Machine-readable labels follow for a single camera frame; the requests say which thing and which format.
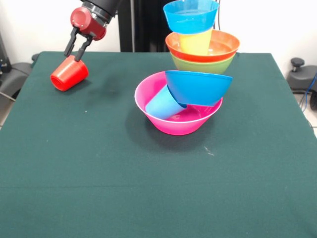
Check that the black pedestal leg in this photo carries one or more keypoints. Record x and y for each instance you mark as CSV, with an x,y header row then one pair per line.
x,y
15,74
301,79

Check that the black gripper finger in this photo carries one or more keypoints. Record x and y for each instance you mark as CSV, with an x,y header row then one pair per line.
x,y
70,42
83,48

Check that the large orange bowl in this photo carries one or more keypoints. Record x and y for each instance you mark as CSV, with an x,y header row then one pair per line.
x,y
223,49

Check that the green bowl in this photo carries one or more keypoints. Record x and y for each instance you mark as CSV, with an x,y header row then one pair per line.
x,y
203,67

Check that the blue cup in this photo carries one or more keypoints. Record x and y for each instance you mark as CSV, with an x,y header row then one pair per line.
x,y
161,104

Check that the small blue bowl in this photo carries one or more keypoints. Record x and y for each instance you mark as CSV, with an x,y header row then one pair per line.
x,y
190,19

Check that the large blue bowl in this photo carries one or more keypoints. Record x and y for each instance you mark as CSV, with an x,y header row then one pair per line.
x,y
198,86

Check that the large pink bowl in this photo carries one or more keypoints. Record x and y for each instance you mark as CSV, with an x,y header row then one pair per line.
x,y
178,124

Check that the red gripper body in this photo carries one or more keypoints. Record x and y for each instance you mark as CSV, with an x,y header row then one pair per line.
x,y
86,23

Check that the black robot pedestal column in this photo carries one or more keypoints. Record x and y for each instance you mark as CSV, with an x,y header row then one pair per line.
x,y
143,24

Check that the dark green tablecloth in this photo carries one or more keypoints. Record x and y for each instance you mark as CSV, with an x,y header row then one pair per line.
x,y
86,148

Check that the red cup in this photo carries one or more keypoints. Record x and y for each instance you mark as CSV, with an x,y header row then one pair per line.
x,y
69,74

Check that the yellow cup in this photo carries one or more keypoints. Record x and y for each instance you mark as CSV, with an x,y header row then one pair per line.
x,y
195,44

